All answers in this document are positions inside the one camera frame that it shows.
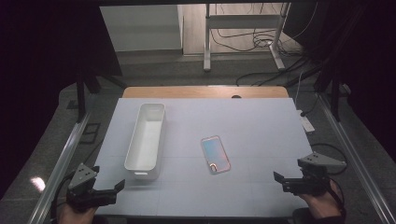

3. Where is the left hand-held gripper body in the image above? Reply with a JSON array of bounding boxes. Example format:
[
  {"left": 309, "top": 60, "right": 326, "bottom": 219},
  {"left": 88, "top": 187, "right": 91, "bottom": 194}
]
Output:
[{"left": 65, "top": 162, "right": 110, "bottom": 214}]

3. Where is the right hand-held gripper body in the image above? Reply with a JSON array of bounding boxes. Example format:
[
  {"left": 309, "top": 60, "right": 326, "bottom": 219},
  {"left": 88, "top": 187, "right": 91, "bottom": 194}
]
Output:
[{"left": 289, "top": 151, "right": 347, "bottom": 198}]

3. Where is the person's right hand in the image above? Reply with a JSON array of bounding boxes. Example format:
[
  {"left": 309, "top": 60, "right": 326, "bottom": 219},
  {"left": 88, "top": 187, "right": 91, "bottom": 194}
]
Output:
[{"left": 298, "top": 180, "right": 343, "bottom": 220}]

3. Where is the person's left hand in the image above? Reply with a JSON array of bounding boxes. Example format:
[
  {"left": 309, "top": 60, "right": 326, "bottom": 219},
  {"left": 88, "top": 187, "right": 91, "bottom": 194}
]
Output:
[{"left": 57, "top": 203, "right": 98, "bottom": 224}]

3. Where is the white power strip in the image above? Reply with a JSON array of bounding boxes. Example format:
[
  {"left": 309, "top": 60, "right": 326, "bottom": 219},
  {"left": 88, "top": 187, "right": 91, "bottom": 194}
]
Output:
[{"left": 298, "top": 109, "right": 316, "bottom": 133}]

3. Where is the white plastic bin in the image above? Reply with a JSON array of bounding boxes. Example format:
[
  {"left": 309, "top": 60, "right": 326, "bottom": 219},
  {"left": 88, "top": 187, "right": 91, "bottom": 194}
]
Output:
[{"left": 123, "top": 103, "right": 166, "bottom": 182}]

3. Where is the white foam board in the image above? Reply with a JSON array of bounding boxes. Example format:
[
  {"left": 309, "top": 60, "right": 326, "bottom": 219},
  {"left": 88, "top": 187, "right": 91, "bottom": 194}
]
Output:
[{"left": 92, "top": 97, "right": 314, "bottom": 218}]

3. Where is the black metal stand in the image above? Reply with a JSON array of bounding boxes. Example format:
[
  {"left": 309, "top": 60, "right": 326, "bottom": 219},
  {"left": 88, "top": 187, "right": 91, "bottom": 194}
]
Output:
[
  {"left": 313, "top": 62, "right": 344, "bottom": 122},
  {"left": 75, "top": 70, "right": 127, "bottom": 123}
]

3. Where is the black curtain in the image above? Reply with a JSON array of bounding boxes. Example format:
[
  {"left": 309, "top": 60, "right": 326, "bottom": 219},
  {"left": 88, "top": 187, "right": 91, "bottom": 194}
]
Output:
[
  {"left": 282, "top": 0, "right": 396, "bottom": 164},
  {"left": 0, "top": 0, "right": 123, "bottom": 200}
]

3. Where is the white cabinet panel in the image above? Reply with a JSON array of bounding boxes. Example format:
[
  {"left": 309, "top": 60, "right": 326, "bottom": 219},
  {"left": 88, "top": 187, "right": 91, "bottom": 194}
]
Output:
[{"left": 99, "top": 4, "right": 184, "bottom": 53}]

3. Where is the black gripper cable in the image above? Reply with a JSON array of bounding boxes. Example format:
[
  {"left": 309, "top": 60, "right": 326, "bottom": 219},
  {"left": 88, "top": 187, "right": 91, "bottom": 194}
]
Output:
[
  {"left": 310, "top": 142, "right": 348, "bottom": 175},
  {"left": 50, "top": 172, "right": 76, "bottom": 224}
]

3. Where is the aluminium rail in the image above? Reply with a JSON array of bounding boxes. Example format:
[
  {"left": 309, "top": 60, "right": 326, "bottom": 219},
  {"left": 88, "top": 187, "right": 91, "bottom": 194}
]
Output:
[
  {"left": 317, "top": 92, "right": 396, "bottom": 224},
  {"left": 27, "top": 112, "right": 92, "bottom": 224}
]

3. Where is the black floor frame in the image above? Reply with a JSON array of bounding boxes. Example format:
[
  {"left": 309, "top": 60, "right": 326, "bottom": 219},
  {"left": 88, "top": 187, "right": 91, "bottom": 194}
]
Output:
[{"left": 78, "top": 122, "right": 102, "bottom": 145}]

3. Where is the tangle of black floor cables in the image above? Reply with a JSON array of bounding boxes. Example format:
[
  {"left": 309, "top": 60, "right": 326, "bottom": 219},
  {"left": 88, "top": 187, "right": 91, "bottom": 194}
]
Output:
[{"left": 210, "top": 28, "right": 304, "bottom": 87}]

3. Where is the white metal table frame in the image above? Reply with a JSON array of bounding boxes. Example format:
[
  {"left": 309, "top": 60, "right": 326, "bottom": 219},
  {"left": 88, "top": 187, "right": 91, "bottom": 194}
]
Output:
[{"left": 203, "top": 3, "right": 292, "bottom": 73}]

